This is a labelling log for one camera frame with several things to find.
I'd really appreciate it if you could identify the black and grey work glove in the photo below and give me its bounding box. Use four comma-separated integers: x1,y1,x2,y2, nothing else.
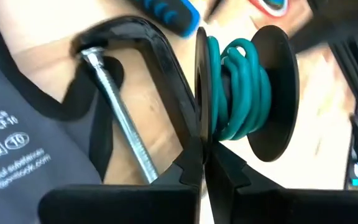
0,27,126,224

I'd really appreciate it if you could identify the black C-clamp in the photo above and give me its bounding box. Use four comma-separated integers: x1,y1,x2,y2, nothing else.
69,15,203,185

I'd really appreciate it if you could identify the black and blue screwdriver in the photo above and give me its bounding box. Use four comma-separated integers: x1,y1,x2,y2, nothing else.
128,0,202,39

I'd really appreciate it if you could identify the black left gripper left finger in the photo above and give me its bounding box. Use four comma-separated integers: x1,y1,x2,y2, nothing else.
37,136,205,224

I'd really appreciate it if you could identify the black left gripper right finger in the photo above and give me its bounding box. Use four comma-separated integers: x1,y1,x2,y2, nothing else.
204,141,358,224

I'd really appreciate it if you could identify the black wire spool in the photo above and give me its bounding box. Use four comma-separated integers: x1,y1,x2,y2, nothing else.
193,24,301,163

